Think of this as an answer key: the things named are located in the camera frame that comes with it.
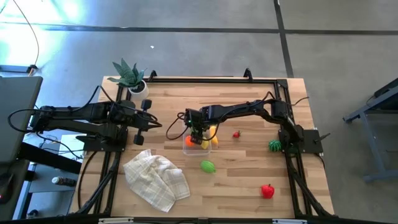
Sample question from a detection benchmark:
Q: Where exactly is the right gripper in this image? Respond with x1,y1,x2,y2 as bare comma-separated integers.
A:
186,123,212,146

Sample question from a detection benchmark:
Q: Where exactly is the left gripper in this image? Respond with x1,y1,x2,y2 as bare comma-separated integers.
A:
123,98,162,146

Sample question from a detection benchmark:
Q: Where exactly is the clear plastic tupperware container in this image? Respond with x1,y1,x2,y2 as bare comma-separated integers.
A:
182,118,213,156

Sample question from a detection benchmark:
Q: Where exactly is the yellow toy banana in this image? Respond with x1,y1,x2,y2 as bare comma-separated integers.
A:
208,125,220,146

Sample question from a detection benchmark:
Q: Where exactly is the bright green toy melon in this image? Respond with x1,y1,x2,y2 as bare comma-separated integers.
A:
200,159,217,174

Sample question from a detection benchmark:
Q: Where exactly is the striped green toy watermelon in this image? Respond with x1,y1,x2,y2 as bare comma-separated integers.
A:
268,139,282,153

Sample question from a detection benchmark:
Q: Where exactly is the red toy bell pepper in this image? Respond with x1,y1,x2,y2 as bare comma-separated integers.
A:
260,183,275,199

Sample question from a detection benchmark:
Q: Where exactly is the potted green plant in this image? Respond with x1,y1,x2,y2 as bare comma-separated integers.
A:
107,58,150,101

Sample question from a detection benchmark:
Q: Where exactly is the white checked cloth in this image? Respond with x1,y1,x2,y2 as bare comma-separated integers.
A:
123,149,191,213

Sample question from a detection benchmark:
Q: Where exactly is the brown bottle white cap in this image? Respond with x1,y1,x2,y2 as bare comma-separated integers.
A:
51,176,78,187

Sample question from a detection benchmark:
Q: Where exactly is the grey desk top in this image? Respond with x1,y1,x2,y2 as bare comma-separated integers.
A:
0,76,44,164

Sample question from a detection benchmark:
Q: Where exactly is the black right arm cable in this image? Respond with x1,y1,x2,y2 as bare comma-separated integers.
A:
165,112,187,141

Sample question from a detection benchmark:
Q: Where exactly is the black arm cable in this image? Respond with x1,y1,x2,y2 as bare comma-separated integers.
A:
7,108,43,134
70,85,159,124
165,112,187,141

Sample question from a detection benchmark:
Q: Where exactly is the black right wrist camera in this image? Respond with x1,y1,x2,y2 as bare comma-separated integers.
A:
184,108,203,127

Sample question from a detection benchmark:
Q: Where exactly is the black aluminium table frame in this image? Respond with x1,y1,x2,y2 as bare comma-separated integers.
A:
70,76,336,218

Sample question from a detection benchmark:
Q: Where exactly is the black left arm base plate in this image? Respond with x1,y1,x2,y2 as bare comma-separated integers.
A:
76,124,128,153

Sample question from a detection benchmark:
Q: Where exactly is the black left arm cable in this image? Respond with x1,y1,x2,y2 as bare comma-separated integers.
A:
7,108,43,134
70,85,159,124

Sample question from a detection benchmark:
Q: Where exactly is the white bracket plate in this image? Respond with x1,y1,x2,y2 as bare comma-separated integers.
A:
98,217,134,224
272,218,308,224

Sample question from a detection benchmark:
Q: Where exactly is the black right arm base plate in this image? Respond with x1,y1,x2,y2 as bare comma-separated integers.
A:
278,129,324,155

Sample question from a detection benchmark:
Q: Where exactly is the blue metal table frame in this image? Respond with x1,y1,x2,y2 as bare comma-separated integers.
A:
343,77,398,184

